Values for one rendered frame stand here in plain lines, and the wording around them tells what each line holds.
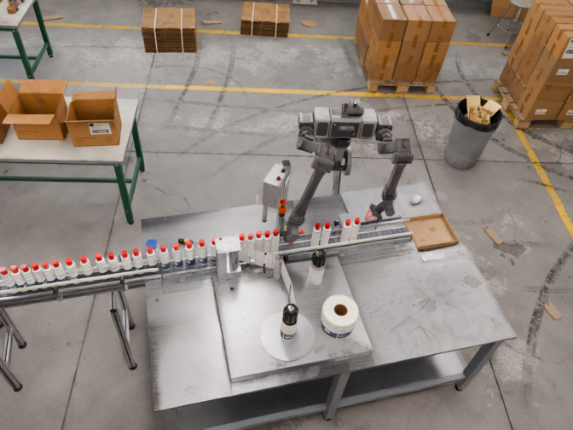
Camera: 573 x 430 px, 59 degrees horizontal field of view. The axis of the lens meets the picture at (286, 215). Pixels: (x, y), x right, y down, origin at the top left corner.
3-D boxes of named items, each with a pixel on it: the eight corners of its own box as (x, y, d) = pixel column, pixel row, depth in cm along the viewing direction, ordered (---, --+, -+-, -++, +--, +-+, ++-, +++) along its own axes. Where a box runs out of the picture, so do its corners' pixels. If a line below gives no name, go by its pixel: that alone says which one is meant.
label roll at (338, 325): (354, 310, 300) (358, 296, 290) (354, 340, 287) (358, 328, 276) (320, 306, 300) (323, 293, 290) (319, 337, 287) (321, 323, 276)
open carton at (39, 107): (7, 151, 383) (-11, 110, 356) (26, 108, 419) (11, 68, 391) (68, 151, 388) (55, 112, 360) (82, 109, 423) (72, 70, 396)
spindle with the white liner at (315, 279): (309, 289, 308) (315, 259, 286) (305, 277, 313) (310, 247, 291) (323, 287, 310) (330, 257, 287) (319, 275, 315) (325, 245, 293)
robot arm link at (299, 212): (332, 159, 281) (315, 153, 277) (335, 164, 276) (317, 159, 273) (302, 221, 301) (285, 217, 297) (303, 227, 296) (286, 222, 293)
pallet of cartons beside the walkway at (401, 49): (435, 94, 614) (459, 24, 548) (367, 92, 606) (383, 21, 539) (412, 42, 694) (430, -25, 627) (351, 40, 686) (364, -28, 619)
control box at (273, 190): (262, 205, 296) (263, 181, 282) (273, 186, 307) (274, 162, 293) (278, 210, 294) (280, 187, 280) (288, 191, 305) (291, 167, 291)
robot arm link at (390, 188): (413, 149, 279) (393, 149, 279) (414, 158, 276) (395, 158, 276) (396, 192, 317) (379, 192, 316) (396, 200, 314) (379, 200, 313)
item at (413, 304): (155, 412, 259) (154, 411, 258) (141, 221, 343) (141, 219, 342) (515, 338, 303) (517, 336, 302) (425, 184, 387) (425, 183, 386)
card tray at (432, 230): (417, 250, 341) (419, 246, 338) (402, 221, 357) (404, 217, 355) (458, 244, 347) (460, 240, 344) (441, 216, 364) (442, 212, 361)
